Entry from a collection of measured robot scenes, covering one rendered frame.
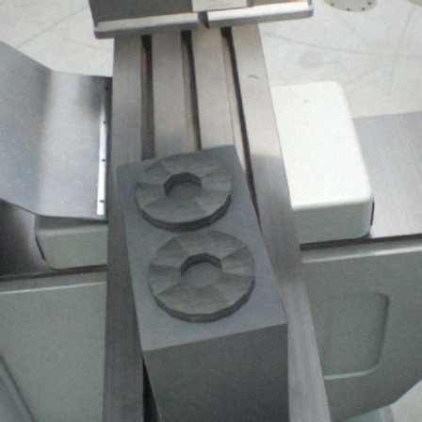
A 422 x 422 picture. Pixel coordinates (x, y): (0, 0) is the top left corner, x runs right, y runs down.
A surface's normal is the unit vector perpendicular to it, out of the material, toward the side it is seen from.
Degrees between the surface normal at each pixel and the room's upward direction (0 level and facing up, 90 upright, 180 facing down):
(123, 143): 0
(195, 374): 90
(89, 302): 90
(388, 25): 0
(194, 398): 90
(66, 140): 16
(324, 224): 90
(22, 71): 45
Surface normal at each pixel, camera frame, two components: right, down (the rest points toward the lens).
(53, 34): -0.08, -0.67
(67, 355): 0.07, 0.74
